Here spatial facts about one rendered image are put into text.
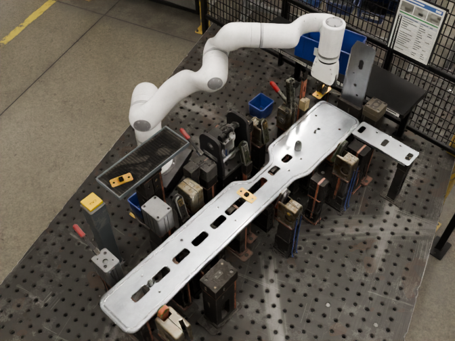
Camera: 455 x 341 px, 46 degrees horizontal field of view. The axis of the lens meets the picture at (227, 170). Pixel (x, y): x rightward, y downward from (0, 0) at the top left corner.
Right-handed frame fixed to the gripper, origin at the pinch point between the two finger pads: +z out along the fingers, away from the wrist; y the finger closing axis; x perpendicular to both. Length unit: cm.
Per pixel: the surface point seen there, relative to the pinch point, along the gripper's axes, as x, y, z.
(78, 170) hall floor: -48, -143, 128
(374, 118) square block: 24.1, 15.8, 25.7
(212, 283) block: -85, 17, 25
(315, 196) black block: -21.3, 17.9, 37.0
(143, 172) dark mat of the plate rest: -73, -30, 12
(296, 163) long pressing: -18.9, 4.8, 27.5
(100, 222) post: -96, -30, 21
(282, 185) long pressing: -32.0, 7.5, 27.5
